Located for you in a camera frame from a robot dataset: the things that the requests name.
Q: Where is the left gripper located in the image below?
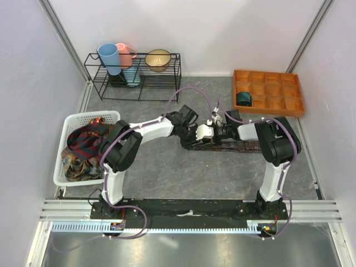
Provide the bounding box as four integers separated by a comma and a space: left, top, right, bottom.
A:
178, 124, 202, 151

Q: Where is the brown floral tie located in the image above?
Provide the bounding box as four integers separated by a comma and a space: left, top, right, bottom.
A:
185, 141, 262, 154

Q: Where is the green tie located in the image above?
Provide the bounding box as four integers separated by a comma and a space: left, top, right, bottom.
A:
236, 91, 253, 107

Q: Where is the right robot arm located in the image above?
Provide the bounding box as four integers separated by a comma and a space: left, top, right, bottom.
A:
212, 113, 301, 220

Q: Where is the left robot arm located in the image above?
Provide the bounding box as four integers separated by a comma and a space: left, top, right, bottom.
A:
99, 105, 214, 219

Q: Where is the patterned ties pile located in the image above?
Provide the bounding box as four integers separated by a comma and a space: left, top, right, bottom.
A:
61, 117, 113, 181

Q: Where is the orange compartment tray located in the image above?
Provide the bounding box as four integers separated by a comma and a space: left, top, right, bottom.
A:
232, 70, 305, 117

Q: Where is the light blue lower cup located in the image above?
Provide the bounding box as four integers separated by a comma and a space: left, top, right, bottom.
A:
123, 66, 141, 87

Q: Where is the amber glass bowl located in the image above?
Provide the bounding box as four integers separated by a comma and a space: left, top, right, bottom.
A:
145, 49, 171, 73

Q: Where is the pink cup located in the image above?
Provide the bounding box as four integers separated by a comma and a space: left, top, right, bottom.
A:
116, 43, 137, 69

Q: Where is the red navy striped tie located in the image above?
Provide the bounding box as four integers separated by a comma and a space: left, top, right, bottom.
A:
67, 122, 111, 161

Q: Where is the white plastic basket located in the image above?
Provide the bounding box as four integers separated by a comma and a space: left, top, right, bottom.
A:
53, 110, 120, 187

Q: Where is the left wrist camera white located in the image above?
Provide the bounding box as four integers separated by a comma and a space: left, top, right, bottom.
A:
196, 120, 214, 140

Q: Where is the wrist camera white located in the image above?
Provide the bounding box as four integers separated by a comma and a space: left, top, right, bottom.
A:
196, 120, 214, 140
212, 107, 223, 126

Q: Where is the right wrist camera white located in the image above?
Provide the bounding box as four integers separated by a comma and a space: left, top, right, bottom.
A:
212, 107, 223, 126

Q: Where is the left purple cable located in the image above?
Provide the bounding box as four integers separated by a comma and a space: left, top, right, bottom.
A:
51, 87, 214, 253

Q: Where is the purple cable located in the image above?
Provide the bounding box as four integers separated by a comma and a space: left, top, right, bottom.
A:
216, 98, 300, 241
51, 87, 214, 253

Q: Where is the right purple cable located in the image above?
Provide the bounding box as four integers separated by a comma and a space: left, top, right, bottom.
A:
216, 98, 300, 241

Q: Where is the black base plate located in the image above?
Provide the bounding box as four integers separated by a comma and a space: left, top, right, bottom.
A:
90, 199, 288, 229

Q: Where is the black wire rack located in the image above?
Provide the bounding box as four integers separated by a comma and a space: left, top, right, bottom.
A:
84, 53, 182, 102

